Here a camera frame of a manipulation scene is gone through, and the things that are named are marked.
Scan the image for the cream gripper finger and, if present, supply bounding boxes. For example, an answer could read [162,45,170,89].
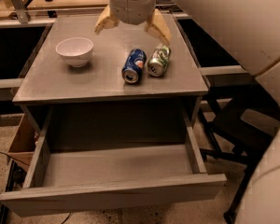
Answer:
[145,9,172,46]
[94,6,119,35]

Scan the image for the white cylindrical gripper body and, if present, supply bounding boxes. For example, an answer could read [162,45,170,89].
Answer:
[109,0,156,25]

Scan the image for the blue pepsi can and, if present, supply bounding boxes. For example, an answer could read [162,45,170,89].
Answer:
[121,49,147,84]

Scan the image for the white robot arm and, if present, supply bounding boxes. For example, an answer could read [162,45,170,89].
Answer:
[95,0,280,224]

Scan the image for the green soda can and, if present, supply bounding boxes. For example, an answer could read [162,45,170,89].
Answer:
[147,44,171,77]

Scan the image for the grey cabinet with top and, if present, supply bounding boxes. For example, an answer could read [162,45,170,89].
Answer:
[12,13,210,135]

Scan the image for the open grey top drawer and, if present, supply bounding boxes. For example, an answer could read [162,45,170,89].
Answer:
[0,101,226,217]

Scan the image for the white ceramic bowl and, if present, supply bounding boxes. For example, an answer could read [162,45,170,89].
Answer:
[55,37,94,67]

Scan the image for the black office chair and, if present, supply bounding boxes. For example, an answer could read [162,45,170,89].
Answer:
[198,84,280,224]

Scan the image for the brown cardboard box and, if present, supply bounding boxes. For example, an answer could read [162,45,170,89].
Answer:
[7,115,36,172]

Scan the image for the metal bracket left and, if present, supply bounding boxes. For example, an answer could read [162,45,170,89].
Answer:
[11,0,30,23]

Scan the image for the black floor cable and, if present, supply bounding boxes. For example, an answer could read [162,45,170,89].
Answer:
[0,150,31,167]

